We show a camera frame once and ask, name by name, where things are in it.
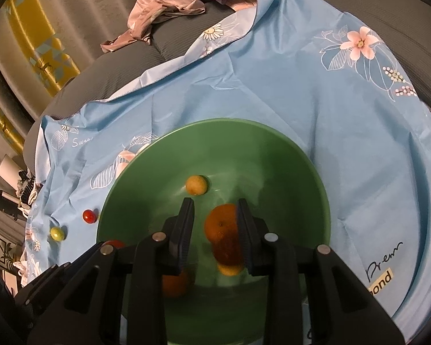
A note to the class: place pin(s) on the yellow kumquat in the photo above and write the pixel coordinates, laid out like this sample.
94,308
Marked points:
196,185
230,271

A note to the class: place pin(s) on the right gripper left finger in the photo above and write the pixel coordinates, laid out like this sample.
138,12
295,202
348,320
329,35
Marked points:
89,307

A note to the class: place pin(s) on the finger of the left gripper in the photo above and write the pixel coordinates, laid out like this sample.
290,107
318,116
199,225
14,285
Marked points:
39,293

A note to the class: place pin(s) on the pink clothes pile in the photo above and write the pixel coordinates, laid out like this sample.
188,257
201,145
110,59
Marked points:
147,12

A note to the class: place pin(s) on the small orange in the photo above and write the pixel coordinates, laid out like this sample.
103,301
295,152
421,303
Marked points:
221,223

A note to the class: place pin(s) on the small red cherry tomato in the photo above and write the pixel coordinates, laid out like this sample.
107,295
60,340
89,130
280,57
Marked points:
89,216

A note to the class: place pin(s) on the grey sofa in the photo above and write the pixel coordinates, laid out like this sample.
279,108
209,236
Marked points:
405,25

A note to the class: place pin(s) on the large red tomato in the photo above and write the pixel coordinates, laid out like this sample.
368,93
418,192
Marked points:
228,251

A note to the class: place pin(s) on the white paper roll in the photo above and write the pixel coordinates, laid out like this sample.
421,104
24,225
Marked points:
9,172

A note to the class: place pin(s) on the yellow patterned curtain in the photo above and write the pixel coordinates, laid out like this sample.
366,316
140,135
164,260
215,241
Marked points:
34,67

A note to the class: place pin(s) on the small yellow-green fruit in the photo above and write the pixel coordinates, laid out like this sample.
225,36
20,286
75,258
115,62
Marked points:
57,234

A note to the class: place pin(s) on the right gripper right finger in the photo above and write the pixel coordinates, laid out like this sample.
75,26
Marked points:
341,309

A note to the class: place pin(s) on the blue floral cloth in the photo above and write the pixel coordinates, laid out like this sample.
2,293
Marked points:
319,76

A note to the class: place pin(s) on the large orange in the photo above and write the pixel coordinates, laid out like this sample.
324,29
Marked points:
176,286

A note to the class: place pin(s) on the green plastic bowl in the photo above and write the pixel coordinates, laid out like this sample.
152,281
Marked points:
240,160

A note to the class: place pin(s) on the stick vacuum cleaner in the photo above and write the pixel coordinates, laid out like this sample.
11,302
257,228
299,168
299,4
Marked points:
9,206

